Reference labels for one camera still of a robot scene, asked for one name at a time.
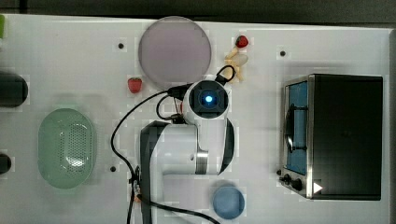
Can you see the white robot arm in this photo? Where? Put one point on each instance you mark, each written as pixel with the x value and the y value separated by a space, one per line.
pixel 201 143

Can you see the green perforated strainer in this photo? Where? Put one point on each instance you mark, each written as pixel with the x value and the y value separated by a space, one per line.
pixel 66 151

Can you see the grey round plate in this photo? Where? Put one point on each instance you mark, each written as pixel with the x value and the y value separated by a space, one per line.
pixel 174 51

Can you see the red strawberry near plate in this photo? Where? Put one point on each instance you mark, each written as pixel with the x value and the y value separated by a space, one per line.
pixel 135 84

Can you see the red strawberry near banana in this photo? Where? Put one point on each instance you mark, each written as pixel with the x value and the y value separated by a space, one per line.
pixel 241 41

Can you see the blue bowl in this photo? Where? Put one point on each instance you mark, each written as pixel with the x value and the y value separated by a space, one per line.
pixel 228 202

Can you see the black toaster oven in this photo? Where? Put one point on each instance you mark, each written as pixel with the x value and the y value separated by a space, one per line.
pixel 332 137

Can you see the black cylinder post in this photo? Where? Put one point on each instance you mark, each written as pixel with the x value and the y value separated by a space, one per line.
pixel 13 90
pixel 5 163

